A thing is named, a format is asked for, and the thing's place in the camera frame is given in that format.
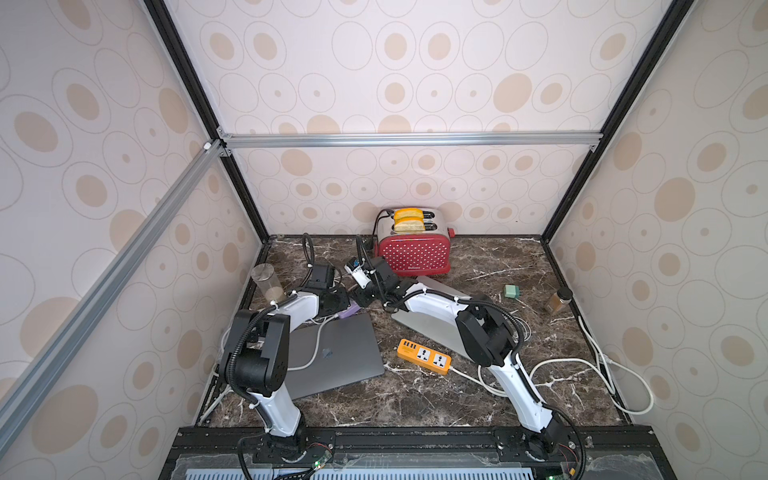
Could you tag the black corner frame post right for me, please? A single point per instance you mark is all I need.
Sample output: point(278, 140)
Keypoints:
point(651, 56)

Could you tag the yellow toast slice front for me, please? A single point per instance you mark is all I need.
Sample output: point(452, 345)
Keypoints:
point(409, 225)

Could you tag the dark grey laptop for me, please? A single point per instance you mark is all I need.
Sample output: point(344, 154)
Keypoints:
point(349, 353)

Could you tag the white charger cable grey laptop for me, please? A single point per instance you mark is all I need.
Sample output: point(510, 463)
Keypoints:
point(318, 335)

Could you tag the silver apple laptop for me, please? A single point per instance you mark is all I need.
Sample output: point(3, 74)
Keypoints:
point(432, 330)

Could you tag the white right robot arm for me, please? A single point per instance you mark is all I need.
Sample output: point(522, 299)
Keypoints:
point(490, 336)

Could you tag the black corner frame post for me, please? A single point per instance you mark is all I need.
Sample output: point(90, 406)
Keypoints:
point(651, 56)
point(160, 16)

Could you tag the red polka dot toaster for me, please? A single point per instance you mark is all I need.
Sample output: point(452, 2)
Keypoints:
point(426, 253)

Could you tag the yellow toast slice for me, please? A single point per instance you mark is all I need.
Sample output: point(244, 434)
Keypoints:
point(408, 214)
point(409, 225)

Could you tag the purple power strip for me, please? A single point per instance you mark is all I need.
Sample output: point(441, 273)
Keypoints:
point(352, 310)

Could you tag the yellow toast slice back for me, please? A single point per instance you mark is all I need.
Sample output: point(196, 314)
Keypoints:
point(408, 214)

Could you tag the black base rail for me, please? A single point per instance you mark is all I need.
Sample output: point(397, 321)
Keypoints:
point(624, 452)

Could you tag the orange power strip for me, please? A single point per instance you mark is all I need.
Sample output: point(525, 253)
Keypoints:
point(424, 357)

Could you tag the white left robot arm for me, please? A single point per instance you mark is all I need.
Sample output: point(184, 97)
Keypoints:
point(255, 361)

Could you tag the amber spice jar black lid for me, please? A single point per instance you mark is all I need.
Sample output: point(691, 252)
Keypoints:
point(559, 300)

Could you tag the green charger plug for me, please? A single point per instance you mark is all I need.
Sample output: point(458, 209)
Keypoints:
point(512, 291)

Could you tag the horizontal aluminium bar back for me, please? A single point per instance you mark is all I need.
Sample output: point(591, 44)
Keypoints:
point(429, 139)

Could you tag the black corner frame post left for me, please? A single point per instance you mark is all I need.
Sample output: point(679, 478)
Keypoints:
point(160, 16)

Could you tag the clear glass jar with powder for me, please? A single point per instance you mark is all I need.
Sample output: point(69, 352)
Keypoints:
point(267, 281)

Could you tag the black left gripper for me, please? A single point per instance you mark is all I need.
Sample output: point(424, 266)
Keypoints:
point(327, 314)

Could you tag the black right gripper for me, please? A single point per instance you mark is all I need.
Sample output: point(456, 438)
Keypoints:
point(372, 289)

